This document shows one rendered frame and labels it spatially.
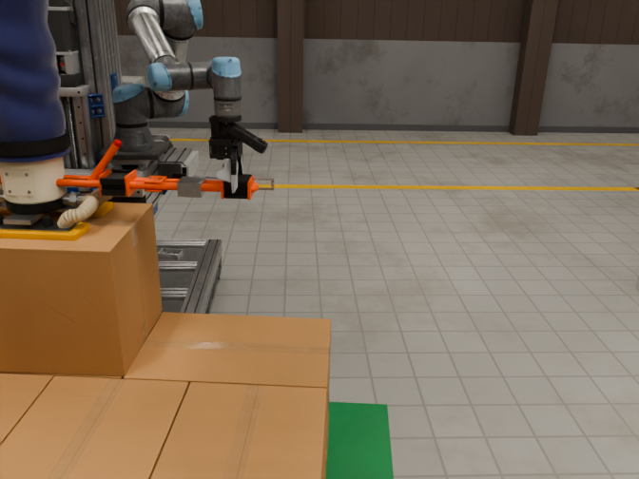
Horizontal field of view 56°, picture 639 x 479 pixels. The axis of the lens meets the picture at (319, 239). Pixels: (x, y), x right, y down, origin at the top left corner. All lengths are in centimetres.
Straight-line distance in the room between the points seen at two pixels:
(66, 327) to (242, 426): 58
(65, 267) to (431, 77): 655
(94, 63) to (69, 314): 108
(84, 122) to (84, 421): 121
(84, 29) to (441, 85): 591
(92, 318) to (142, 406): 28
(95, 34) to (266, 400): 151
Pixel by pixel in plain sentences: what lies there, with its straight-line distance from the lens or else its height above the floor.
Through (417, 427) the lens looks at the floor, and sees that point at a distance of 254.
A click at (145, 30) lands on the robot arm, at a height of 148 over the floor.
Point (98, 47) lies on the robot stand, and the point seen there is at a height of 139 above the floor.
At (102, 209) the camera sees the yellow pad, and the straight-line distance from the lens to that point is 197.
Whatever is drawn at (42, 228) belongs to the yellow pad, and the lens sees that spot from 185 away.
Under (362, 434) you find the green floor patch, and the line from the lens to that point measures 247.
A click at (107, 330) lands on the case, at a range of 181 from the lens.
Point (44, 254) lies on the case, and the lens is 177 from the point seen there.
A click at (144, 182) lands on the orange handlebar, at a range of 179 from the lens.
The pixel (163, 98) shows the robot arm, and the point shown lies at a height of 123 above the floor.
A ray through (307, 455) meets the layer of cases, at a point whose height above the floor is 54.
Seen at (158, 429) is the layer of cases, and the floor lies 54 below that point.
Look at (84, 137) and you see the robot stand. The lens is 250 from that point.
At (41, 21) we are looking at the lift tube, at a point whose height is 151.
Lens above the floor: 159
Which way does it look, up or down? 22 degrees down
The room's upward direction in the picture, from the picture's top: 1 degrees clockwise
